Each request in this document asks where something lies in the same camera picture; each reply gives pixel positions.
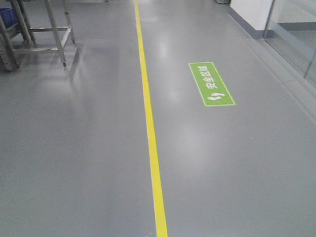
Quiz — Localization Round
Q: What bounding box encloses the green floor safety sign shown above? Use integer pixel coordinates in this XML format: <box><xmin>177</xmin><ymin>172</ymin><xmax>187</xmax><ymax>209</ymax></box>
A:
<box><xmin>188</xmin><ymin>62</ymin><xmax>236</xmax><ymax>107</ymax></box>

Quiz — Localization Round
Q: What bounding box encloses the distant blue bin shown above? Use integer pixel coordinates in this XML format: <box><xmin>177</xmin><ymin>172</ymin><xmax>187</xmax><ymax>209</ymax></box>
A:
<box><xmin>0</xmin><ymin>7</ymin><xmax>17</xmax><ymax>28</ymax></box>

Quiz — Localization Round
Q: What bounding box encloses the steel table leg frame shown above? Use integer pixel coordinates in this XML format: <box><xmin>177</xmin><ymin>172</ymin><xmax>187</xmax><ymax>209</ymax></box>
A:
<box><xmin>0</xmin><ymin>0</ymin><xmax>76</xmax><ymax>72</ymax></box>

